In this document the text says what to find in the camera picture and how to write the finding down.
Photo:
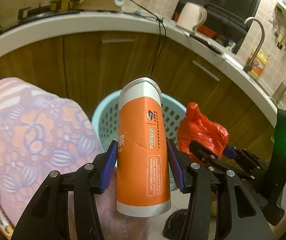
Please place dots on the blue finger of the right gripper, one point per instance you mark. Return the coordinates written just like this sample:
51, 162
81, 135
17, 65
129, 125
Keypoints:
202, 153
230, 152

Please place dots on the dark kitchen window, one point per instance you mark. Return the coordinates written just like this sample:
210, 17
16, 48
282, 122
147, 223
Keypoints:
225, 17

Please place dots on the red plastic bag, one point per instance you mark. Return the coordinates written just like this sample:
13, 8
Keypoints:
196, 126

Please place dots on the red container on counter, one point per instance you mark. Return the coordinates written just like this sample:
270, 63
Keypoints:
207, 31

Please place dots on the pink floral tablecloth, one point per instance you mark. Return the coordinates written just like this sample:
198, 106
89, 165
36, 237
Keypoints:
49, 160

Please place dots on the wooden base cabinets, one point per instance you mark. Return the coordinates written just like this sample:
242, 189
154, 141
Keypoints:
87, 67

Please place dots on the yellow detergent bottle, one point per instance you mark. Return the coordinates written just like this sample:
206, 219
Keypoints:
259, 64

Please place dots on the black gas stove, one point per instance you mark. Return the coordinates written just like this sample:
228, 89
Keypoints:
27, 15

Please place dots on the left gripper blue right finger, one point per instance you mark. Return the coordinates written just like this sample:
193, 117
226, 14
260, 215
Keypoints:
175, 167

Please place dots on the orange white paper cup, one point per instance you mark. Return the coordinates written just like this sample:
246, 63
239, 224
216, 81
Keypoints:
143, 187

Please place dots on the white electric kettle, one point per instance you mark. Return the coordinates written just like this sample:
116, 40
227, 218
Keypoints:
191, 17

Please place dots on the orange snack bag front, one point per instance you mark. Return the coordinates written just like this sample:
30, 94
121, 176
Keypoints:
6, 227

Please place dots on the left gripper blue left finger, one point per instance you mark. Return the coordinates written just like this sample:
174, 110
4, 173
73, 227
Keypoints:
108, 165

